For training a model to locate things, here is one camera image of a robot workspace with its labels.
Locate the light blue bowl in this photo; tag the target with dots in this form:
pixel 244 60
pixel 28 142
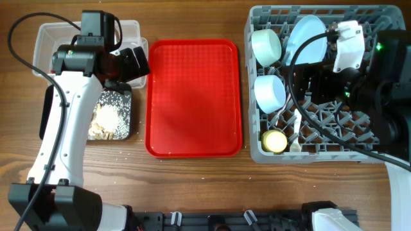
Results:
pixel 269 93

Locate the rice and food scraps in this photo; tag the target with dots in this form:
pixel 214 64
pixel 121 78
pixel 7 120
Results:
pixel 109 118

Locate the yellow plastic cup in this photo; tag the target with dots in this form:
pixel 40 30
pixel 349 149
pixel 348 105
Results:
pixel 274 141

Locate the green bowl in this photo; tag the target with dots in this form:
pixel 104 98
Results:
pixel 266 47

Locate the red plastic tray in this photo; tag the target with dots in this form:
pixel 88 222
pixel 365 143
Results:
pixel 193 102

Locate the clear plastic bin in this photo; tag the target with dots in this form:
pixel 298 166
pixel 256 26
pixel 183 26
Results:
pixel 52 35

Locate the white plastic fork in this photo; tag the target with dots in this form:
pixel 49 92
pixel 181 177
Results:
pixel 279 113

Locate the black tray bin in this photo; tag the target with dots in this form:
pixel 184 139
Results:
pixel 123 99

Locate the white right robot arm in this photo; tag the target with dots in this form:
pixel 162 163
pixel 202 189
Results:
pixel 383 94

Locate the grey dishwasher rack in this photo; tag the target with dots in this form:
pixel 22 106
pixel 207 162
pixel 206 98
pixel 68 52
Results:
pixel 351 126

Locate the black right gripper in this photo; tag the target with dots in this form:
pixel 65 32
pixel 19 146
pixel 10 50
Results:
pixel 322 75

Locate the light blue plate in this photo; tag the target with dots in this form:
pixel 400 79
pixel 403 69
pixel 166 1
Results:
pixel 308 27

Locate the white plastic spoon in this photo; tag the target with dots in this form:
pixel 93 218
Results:
pixel 295 146

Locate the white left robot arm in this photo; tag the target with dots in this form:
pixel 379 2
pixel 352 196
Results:
pixel 53 197

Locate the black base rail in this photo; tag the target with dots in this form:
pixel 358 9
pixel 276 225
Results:
pixel 249 220

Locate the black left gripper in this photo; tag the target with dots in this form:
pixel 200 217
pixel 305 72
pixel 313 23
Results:
pixel 133 70

